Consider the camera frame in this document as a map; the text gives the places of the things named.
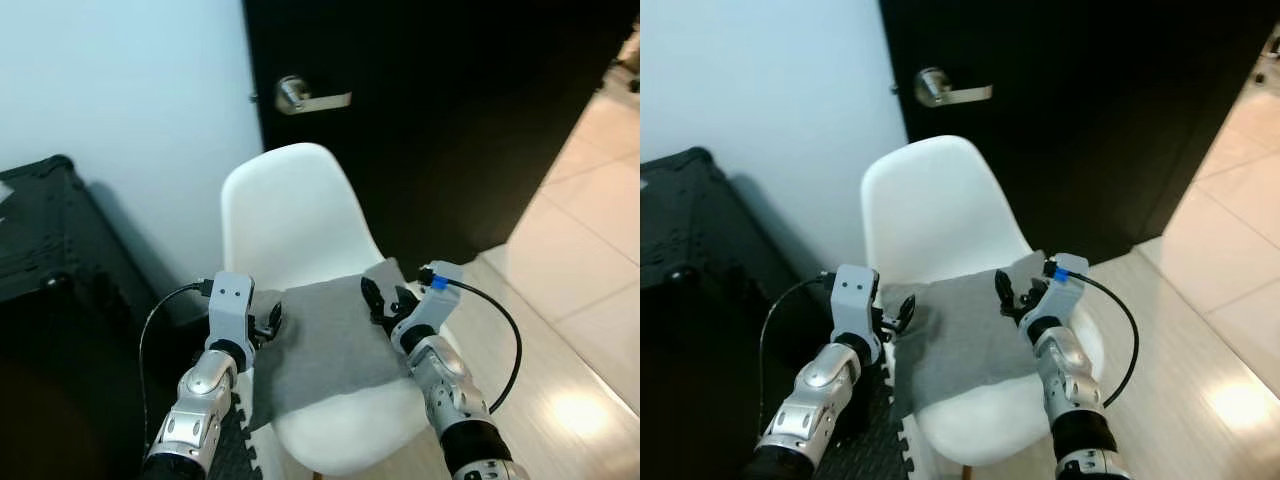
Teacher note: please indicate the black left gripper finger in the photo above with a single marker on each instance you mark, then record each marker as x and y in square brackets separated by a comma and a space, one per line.
[270, 340]
[897, 330]
[906, 308]
[275, 316]

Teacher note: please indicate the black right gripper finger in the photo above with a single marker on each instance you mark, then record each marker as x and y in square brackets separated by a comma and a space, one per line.
[1004, 285]
[405, 294]
[1031, 288]
[371, 294]

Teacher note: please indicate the grey square pillow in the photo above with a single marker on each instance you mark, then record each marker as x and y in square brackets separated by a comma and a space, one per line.
[330, 350]
[955, 345]

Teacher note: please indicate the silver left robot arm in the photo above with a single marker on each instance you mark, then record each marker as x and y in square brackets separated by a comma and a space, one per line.
[815, 400]
[195, 410]

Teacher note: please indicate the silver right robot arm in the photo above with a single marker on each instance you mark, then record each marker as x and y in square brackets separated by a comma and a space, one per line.
[1075, 385]
[452, 390]

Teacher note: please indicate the white plastic shell chair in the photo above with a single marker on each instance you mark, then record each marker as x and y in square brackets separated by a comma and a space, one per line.
[935, 210]
[295, 220]

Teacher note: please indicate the black door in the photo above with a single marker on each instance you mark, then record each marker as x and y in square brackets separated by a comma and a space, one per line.
[440, 110]
[1080, 110]

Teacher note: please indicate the black hard equipment case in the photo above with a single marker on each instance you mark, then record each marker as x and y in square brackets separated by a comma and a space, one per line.
[50, 230]
[690, 220]

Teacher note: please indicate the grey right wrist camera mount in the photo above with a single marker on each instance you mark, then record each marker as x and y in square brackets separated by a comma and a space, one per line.
[1062, 295]
[428, 305]

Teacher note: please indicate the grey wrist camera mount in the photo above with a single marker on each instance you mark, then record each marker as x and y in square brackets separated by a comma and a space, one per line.
[1062, 295]
[855, 300]
[230, 305]
[428, 305]

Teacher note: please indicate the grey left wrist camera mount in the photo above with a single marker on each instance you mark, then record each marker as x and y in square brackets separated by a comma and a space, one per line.
[855, 300]
[230, 305]

